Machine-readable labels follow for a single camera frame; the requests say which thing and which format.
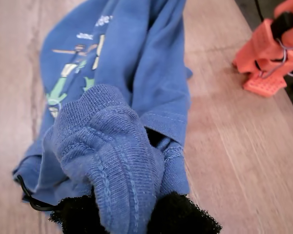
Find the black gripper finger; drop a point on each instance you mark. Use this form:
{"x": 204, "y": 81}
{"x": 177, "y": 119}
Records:
{"x": 78, "y": 212}
{"x": 180, "y": 217}

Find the blue printed T-shirt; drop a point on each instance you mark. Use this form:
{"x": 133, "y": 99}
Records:
{"x": 100, "y": 134}

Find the orange perforated arm base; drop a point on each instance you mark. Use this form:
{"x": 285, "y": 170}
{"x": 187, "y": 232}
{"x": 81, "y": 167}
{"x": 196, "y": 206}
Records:
{"x": 263, "y": 85}

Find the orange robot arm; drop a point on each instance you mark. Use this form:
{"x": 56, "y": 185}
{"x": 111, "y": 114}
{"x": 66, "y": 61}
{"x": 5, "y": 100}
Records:
{"x": 290, "y": 6}

